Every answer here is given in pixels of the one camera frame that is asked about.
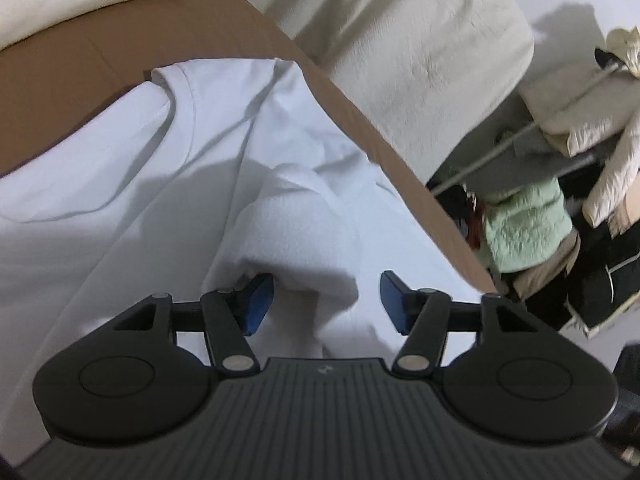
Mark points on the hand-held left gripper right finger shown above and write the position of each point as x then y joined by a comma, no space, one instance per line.
392,305

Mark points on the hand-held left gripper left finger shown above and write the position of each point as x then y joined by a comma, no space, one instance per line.
257,305

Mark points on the white shirt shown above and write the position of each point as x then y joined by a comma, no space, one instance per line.
125,185

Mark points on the red black cloth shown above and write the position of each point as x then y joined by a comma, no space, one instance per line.
472,220

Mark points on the light green quilted jacket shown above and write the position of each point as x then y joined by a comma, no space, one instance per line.
525,225

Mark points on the beige cloth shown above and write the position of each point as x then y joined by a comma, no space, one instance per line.
545,275

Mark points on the grey metal pole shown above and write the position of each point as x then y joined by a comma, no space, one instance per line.
500,147

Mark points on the black bag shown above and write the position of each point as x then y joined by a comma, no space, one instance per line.
605,285

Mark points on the cream cloth draped on chair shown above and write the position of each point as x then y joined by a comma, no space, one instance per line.
410,50

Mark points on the cream puffy jacket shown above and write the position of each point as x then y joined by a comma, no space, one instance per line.
620,175

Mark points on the cream folded blanket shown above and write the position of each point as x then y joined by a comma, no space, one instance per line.
575,110

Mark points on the cream crumpled cloth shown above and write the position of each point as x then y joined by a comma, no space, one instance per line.
622,45

